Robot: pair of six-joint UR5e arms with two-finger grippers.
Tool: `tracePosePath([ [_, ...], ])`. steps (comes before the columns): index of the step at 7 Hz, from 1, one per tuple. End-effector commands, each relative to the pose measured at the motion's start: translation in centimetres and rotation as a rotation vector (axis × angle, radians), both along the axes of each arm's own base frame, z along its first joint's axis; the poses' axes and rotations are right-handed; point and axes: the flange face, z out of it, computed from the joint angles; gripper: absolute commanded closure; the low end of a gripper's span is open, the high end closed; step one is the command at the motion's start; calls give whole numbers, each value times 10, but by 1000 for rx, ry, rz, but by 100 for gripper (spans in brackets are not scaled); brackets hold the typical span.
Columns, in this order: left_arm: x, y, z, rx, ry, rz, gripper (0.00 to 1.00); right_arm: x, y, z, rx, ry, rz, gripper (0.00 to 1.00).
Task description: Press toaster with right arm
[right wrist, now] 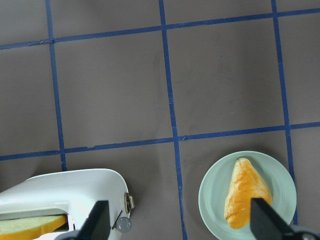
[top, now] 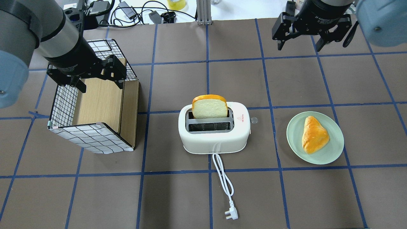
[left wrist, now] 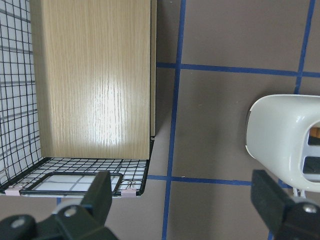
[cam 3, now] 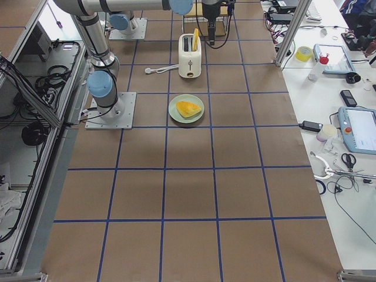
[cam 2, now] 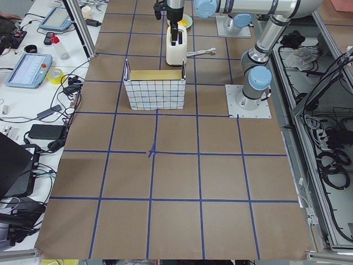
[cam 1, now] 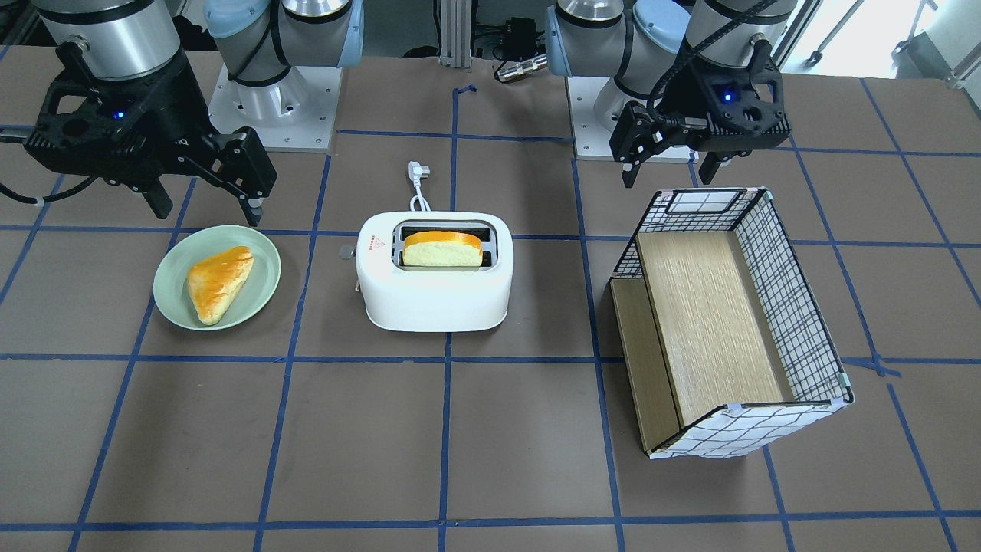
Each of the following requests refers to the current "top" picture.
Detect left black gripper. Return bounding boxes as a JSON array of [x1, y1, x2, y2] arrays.
[[47, 41, 127, 93]]

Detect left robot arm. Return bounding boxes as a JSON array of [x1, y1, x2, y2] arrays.
[[0, 0, 127, 108]]

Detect golden bread on plate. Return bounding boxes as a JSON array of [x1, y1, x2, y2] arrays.
[[301, 116, 330, 155]]

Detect white toaster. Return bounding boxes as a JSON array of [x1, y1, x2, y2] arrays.
[[178, 102, 251, 155]]

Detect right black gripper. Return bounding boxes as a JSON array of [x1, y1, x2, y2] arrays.
[[272, 0, 353, 52]]

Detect grid cloth wooden basket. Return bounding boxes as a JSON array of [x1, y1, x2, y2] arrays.
[[47, 39, 140, 154]]

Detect yellow tape roll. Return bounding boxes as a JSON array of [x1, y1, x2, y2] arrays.
[[167, 0, 187, 11]]

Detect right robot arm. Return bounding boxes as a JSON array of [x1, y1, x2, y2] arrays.
[[272, 0, 407, 51]]

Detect black power adapter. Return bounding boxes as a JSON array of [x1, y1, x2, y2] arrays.
[[118, 1, 137, 19]]

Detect bread slice in toaster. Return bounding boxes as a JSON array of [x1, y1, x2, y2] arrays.
[[192, 94, 228, 119]]

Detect white toaster power cable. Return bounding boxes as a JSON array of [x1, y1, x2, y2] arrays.
[[212, 153, 238, 220]]

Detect aluminium frame post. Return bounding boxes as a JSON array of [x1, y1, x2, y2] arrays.
[[196, 0, 212, 25]]

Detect green plate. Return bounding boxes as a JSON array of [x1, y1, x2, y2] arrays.
[[286, 111, 344, 165]]

